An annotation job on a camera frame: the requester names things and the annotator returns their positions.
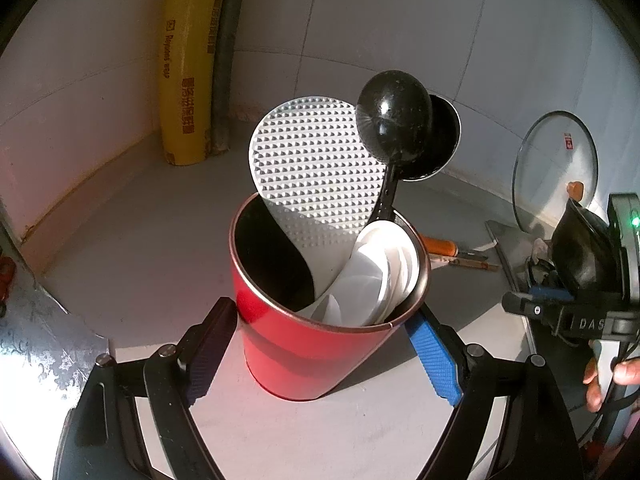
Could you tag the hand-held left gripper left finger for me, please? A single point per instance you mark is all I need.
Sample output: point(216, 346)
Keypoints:
point(210, 355)

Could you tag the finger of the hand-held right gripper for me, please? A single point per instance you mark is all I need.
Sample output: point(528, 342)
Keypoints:
point(547, 292)
point(525, 306)

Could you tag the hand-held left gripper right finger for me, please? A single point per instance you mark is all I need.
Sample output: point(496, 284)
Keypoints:
point(432, 355)

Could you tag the red metal cup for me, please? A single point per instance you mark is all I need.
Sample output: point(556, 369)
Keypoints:
point(300, 355)

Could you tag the white dotted rice paddle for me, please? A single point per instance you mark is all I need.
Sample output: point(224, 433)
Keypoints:
point(310, 170)

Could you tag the person's right hand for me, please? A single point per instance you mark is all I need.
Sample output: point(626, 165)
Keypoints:
point(592, 380)

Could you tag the dark wok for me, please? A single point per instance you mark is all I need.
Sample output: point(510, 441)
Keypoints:
point(585, 255)

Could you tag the white cloth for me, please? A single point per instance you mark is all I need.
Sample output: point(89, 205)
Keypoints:
point(540, 247)

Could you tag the glass pot lid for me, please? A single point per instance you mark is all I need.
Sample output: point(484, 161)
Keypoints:
point(550, 170)

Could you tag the silver patterned foil sheet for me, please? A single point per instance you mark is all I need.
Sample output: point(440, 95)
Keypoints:
point(40, 340)

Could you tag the grey pipe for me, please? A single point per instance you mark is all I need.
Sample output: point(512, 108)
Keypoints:
point(227, 60)

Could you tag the yellow cling wrap box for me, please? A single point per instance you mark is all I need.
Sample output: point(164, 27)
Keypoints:
point(190, 60)

